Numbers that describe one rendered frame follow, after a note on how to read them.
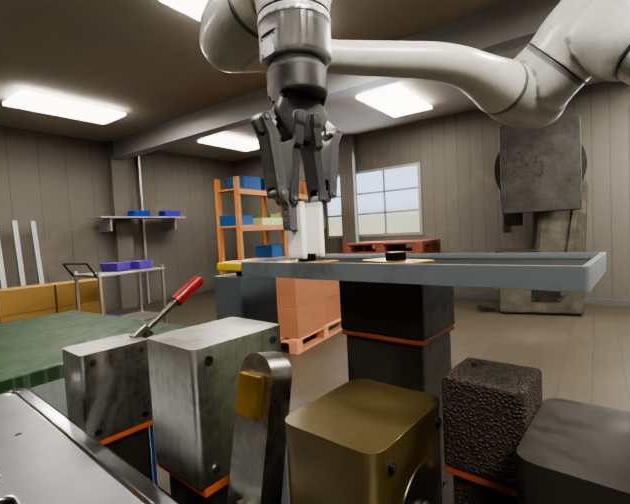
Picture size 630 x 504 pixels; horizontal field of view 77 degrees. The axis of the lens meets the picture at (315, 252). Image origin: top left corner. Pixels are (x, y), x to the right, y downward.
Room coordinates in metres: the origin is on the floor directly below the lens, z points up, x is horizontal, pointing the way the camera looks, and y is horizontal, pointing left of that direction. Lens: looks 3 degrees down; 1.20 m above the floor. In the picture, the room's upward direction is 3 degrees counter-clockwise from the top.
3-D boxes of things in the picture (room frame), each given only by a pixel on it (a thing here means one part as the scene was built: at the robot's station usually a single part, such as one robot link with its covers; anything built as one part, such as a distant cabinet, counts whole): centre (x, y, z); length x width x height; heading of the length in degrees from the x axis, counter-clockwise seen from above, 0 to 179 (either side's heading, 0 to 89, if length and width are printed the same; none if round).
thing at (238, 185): (7.04, 0.69, 1.09); 2.37 x 0.64 x 2.19; 144
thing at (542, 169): (5.22, -2.86, 1.27); 1.31 x 1.16 x 2.54; 54
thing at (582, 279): (0.43, -0.09, 1.16); 0.37 x 0.14 x 0.02; 49
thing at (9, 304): (5.16, 3.55, 0.36); 1.27 x 0.87 x 0.72; 143
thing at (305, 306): (4.58, 0.27, 0.38); 1.29 x 0.92 x 0.76; 145
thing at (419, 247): (6.50, -1.26, 0.50); 1.40 x 0.96 x 0.99; 54
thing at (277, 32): (0.50, 0.01, 1.43); 0.09 x 0.09 x 0.06
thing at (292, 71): (0.50, 0.01, 1.36); 0.08 x 0.07 x 0.09; 132
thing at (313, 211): (0.51, 0.00, 1.20); 0.03 x 0.01 x 0.07; 42
